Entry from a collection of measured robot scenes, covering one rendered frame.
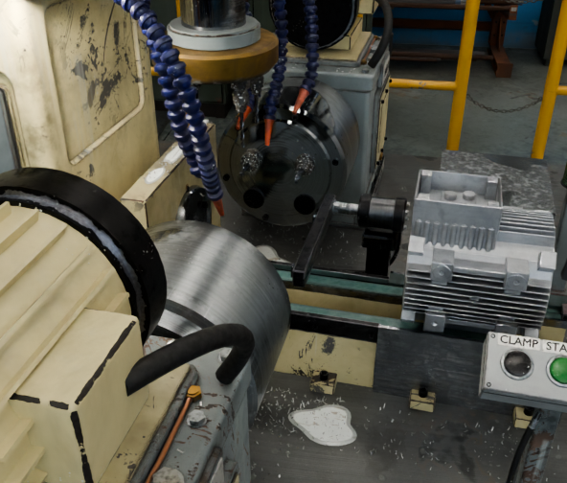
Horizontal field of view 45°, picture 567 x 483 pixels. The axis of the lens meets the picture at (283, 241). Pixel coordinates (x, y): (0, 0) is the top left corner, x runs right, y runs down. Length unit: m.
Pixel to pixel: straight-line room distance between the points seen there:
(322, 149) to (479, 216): 0.38
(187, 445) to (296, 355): 0.58
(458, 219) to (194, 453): 0.55
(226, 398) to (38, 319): 0.22
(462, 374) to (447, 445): 0.11
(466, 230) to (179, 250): 0.41
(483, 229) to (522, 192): 0.57
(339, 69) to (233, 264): 0.73
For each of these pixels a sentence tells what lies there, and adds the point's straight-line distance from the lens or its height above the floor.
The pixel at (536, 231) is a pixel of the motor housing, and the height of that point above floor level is 1.10.
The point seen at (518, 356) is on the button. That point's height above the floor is 1.08.
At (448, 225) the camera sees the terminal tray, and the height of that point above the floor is 1.11.
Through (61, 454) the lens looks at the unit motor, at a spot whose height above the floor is 1.27.
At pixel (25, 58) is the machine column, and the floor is 1.34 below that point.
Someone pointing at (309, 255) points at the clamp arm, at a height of 1.03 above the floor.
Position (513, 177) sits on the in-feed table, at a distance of 1.62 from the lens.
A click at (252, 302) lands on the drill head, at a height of 1.12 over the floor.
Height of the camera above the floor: 1.60
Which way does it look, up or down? 31 degrees down
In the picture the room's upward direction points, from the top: straight up
